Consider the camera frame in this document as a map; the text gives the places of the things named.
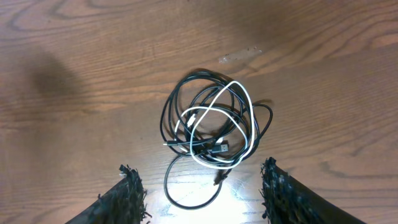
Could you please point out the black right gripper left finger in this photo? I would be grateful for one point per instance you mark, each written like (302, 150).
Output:
(123, 203)

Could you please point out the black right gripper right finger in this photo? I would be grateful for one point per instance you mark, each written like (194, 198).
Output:
(286, 200)

